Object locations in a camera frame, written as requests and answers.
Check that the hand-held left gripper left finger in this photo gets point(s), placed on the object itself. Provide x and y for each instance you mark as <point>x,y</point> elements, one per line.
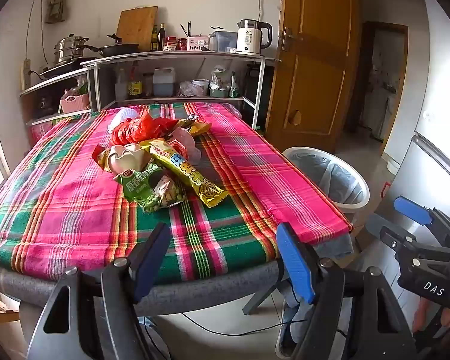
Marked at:
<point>150,258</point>

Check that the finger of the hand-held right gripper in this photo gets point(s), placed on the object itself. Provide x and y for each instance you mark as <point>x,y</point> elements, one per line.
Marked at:
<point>410,208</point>
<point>378,227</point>

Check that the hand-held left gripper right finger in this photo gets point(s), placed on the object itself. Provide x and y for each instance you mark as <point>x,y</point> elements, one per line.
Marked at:
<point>296,266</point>

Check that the white plastic bin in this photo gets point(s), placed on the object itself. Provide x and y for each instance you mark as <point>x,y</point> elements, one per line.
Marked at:
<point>350,207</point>

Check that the translucent bin liner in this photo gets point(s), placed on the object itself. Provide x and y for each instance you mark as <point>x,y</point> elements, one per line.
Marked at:
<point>333,176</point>

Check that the white green snack packet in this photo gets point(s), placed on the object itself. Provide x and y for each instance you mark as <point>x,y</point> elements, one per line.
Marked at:
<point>165,192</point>

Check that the long yellow snack packet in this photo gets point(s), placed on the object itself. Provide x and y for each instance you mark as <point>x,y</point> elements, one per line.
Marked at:
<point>195,180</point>

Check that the beige paper cup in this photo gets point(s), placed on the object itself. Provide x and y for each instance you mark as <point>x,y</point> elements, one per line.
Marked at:
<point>123,157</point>

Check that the small yellow red packet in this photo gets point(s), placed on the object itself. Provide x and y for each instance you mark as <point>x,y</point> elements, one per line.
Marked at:
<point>101,155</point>

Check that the pink plastic cup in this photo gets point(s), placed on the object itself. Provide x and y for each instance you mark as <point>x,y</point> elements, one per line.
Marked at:
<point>185,143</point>

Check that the red plastic wrapper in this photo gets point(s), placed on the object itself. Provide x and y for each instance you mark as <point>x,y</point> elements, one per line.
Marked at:
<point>142,131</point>

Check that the orange yellow snack bag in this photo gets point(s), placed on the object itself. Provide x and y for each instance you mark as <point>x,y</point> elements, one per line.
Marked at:
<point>201,128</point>

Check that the brown snack wrapper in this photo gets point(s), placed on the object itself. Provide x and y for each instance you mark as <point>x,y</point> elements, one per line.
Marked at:
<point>189,120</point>

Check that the white paper cup liner stack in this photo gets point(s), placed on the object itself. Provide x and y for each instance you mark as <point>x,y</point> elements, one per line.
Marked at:
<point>124,115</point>

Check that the grey refrigerator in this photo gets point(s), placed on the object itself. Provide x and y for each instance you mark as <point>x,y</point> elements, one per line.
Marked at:
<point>427,172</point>

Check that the pink green plaid tablecloth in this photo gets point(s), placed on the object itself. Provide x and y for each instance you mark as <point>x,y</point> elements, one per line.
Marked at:
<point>60,202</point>

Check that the wooden chair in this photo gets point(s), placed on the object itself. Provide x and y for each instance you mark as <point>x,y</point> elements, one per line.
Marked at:
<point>0,307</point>

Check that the wooden door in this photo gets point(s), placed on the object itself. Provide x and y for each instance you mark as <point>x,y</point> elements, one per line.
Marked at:
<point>315,82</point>

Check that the pink green printed carton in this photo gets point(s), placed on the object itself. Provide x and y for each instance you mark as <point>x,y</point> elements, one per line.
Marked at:
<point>41,129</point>

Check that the clear plastic bag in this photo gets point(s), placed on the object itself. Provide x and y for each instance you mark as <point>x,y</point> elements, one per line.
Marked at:
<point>187,90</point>

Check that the pink plastic basket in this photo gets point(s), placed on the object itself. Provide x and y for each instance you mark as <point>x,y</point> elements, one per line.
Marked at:
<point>75,102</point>

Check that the brown glass jar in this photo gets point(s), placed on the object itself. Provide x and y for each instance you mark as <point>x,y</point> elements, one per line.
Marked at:
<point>147,84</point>

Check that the red cap oil bottle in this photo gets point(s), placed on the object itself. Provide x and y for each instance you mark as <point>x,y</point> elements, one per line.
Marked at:
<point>134,82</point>

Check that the white jerrycan dark liquid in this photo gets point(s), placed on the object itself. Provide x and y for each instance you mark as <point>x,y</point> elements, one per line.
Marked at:
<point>163,81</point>

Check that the clear plastic bottle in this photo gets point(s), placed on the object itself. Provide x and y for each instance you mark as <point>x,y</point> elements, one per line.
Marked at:
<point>120,82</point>

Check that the green bowl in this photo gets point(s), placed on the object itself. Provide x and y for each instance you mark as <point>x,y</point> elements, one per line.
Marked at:
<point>219,92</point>

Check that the white plastic tub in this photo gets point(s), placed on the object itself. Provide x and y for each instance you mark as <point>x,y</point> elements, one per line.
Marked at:
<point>201,85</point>

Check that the black pot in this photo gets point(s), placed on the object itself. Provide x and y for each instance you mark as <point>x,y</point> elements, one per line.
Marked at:
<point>43,103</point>

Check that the white plastic bags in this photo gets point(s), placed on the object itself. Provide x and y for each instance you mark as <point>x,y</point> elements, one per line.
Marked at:
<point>219,77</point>

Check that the low white shelf unit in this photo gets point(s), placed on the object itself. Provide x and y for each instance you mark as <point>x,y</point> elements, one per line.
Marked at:
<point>56,78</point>

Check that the tall white kitchen shelf unit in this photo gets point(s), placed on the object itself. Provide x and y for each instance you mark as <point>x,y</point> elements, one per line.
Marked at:
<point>172,55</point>

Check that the black induction cooktop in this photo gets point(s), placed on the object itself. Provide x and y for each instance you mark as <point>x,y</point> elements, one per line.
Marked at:
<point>60,68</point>

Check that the small patterned bowl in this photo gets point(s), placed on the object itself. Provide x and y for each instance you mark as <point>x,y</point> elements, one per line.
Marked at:
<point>169,48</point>

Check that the black frying pan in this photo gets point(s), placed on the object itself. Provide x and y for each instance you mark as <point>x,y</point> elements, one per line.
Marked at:
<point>120,48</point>

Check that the red lid jar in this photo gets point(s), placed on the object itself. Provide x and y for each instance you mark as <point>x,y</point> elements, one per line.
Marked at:
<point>182,43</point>
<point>170,40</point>

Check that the pink utensil box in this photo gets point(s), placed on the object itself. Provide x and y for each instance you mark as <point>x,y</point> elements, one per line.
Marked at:
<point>198,43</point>

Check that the green bottle yellow label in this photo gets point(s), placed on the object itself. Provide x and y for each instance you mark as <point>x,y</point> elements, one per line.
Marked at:
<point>154,37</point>

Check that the white power strip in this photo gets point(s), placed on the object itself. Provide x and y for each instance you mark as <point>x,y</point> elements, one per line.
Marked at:
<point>26,73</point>

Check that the dark sauce bottle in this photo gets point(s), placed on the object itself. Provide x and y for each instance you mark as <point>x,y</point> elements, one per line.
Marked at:
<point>162,35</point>

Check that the stainless steamer pot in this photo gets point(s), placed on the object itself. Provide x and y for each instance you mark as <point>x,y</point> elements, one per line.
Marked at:
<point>69,48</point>

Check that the white electric kettle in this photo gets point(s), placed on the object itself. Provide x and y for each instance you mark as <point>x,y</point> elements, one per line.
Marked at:
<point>249,37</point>

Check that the clear plastic storage container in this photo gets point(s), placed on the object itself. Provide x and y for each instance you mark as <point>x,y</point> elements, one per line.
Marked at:
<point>223,41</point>

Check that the dark chopsticks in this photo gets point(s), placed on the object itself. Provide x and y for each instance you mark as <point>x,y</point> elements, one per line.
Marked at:
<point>187,30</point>

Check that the bamboo cutting board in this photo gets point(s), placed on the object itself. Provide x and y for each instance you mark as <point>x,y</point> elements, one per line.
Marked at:
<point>137,26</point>

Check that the grey padded table frame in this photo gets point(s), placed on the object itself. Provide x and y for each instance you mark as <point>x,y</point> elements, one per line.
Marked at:
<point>210,296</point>

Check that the dark wooden door frame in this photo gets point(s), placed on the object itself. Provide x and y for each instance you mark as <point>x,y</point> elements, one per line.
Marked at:
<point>366,82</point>

